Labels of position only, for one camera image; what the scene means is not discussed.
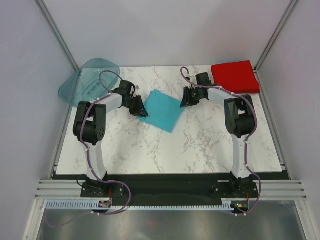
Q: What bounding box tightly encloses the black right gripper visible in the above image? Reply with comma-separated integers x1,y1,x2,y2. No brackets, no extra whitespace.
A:
180,86,203,108

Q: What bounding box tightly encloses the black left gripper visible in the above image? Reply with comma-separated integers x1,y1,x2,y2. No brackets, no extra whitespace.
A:
123,95,149,119

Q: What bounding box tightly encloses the teal t shirt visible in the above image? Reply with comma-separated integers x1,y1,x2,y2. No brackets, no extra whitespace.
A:
138,89,185,133

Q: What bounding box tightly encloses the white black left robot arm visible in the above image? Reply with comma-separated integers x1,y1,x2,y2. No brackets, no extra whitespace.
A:
73,80,149,197

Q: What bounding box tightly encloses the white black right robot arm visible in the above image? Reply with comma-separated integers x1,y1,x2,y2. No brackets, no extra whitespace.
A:
180,72,258,179

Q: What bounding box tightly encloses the teal transparent plastic bin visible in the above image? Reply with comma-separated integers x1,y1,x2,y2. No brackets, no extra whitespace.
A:
58,58,121,107

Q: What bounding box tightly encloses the folded red t shirt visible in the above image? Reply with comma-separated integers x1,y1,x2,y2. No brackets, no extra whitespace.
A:
211,60,261,94

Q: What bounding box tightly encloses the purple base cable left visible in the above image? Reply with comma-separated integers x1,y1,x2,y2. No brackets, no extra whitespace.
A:
44,179,133,228

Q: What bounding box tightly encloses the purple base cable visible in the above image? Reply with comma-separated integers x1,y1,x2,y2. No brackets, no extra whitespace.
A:
44,179,133,228
229,191,263,218

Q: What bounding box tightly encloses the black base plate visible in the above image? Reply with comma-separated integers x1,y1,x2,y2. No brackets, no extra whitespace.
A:
52,171,290,205

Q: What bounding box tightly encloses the right aluminium corner post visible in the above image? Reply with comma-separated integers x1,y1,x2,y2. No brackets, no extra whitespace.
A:
253,0,300,74

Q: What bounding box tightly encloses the aluminium corner post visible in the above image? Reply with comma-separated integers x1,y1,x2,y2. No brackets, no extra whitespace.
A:
34,0,79,71
253,0,300,74

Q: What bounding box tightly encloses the white slotted cable duct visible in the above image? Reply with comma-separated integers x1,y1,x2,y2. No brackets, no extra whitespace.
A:
45,197,251,212

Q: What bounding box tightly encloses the aluminium frame rail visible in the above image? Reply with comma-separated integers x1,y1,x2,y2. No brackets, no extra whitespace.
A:
35,180,307,200

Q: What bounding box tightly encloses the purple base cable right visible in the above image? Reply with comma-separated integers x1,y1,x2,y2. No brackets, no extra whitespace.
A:
229,191,263,218

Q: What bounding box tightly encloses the left aluminium corner post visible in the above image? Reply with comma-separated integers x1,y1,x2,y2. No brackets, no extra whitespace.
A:
34,0,79,71

